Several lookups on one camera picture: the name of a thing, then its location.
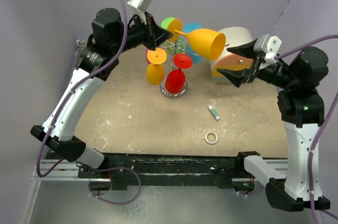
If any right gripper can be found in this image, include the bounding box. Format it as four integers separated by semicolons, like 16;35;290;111
218;35;299;90

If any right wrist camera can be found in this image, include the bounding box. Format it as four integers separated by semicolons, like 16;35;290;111
253;34;282;64

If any orange wine glass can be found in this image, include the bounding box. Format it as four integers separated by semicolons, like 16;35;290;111
175;25;226;61
146;48;167;85

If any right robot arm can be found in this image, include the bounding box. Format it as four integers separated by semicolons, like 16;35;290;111
219;34;331;212

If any black base frame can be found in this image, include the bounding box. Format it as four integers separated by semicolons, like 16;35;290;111
76;151;258;191

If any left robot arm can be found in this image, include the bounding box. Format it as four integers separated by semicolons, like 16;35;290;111
30;8;173;178

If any blue plastic wine glass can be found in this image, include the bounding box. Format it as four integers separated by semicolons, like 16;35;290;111
183;22;203;64

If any white tape roll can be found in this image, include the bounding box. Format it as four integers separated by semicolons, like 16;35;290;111
204;131;219;145

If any green plastic wine glass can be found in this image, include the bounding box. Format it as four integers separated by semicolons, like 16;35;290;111
161;17;182;55

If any chrome wine glass rack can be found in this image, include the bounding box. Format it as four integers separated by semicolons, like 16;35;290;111
160;38;203;99

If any pink plastic wine glass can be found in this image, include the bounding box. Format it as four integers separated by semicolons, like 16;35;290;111
145;48;151;64

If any white round drawer box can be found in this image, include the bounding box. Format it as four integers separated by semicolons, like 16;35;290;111
209;27;253;84

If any red plastic wine glass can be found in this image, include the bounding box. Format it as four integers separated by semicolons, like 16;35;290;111
165;53;193;94

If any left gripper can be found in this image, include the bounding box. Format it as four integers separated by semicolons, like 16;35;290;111
111;11;173;55

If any white green glue stick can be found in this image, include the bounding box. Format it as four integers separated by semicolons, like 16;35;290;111
208;105;220;121

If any aluminium rail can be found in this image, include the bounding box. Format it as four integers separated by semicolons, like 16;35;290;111
31;159;81;182

